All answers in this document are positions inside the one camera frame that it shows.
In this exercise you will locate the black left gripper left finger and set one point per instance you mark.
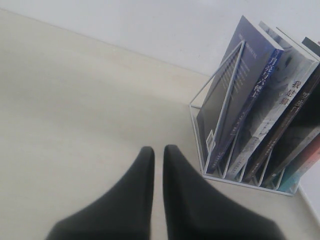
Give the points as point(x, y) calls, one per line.
point(122, 213)

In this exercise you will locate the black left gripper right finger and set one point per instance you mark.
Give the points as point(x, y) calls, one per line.
point(195, 210)

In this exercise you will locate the blue moon cover book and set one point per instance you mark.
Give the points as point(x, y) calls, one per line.
point(259, 59)

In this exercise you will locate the pink teal spine book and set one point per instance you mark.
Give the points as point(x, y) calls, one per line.
point(300, 164)

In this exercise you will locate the black brown spine book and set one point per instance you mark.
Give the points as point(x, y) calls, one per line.
point(294, 130)

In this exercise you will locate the white grey spine book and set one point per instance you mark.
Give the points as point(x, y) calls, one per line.
point(294, 68)

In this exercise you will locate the white wire book rack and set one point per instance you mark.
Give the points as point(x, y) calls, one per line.
point(218, 175)

